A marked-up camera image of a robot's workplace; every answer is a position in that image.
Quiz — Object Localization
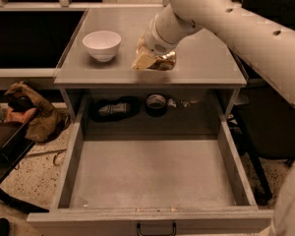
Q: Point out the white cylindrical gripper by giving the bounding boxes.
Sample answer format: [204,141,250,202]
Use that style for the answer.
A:
[132,15,184,71]

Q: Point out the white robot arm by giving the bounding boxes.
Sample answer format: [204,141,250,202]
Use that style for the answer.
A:
[133,0,295,236]

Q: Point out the grey counter cabinet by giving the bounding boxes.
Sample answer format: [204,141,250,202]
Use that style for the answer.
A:
[53,7,249,123]

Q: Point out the grey open drawer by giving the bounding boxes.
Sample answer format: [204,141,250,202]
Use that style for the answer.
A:
[28,97,272,236]

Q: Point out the white ceramic bowl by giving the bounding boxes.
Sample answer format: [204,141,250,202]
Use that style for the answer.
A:
[83,30,121,62]

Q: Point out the black tape roll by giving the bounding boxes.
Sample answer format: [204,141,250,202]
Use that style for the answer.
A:
[146,94,167,117]

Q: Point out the crumpled paper scraps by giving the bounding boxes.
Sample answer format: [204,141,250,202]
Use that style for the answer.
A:
[167,98,198,108]

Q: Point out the brown cloth bag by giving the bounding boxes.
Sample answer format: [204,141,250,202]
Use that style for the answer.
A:
[4,82,66,143]

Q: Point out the dark office chair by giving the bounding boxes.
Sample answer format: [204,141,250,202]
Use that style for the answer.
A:
[232,0,295,206]

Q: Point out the black drawer handle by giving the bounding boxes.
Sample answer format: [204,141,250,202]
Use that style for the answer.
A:
[137,223,177,236]

